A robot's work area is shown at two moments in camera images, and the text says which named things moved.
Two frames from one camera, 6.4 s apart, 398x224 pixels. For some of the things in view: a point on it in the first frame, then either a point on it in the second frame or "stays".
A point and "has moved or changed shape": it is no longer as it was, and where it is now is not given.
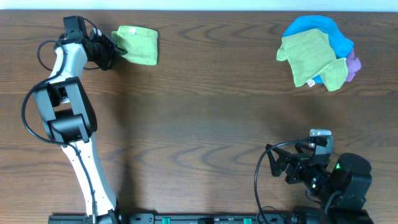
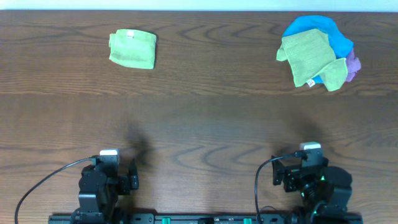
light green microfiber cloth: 142,44 has moved or changed shape
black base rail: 214,218 stays
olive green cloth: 310,55 stays
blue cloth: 342,46 stays
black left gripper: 109,51 → 125,184
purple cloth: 354,65 stays
